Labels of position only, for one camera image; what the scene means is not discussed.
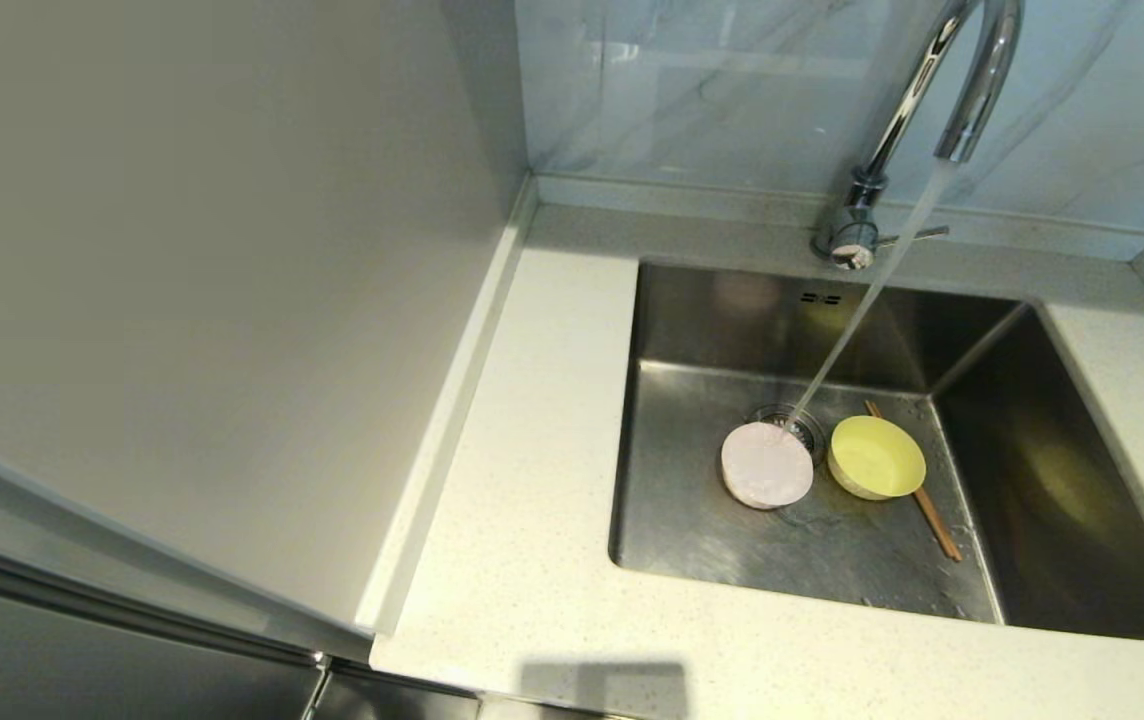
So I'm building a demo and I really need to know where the chrome gooseneck faucet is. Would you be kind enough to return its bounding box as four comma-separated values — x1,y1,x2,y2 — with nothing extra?
812,0,1025,271

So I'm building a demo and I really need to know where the clear running water stream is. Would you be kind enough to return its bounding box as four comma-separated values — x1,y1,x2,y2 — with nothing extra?
787,158,958,439

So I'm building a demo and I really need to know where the grey cabinet door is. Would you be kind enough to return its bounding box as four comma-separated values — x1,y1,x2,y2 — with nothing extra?
0,548,323,720

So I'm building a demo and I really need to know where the beige tall cabinet side panel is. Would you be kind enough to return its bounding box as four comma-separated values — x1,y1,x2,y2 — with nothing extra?
0,0,538,661

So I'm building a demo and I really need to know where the stainless steel sink basin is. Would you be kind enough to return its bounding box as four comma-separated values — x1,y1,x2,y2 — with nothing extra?
608,258,1144,643

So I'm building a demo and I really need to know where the round metal drain strainer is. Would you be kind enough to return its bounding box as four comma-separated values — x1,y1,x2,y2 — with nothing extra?
747,402,828,463

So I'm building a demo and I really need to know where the thin chrome faucet lever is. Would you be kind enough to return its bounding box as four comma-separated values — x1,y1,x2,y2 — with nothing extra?
878,225,951,248

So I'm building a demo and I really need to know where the chrome cabinet handle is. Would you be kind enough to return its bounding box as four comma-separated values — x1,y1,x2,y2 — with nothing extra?
298,652,333,720

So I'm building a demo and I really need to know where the pink plastic bowl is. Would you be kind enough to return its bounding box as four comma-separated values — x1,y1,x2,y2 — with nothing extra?
720,421,816,511

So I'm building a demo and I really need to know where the brown wooden chopstick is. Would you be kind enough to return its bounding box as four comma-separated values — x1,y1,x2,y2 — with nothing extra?
864,400,960,563
866,400,963,563

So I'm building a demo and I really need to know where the yellow plastic bowl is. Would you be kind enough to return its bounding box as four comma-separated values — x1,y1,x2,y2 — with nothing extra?
827,414,928,502

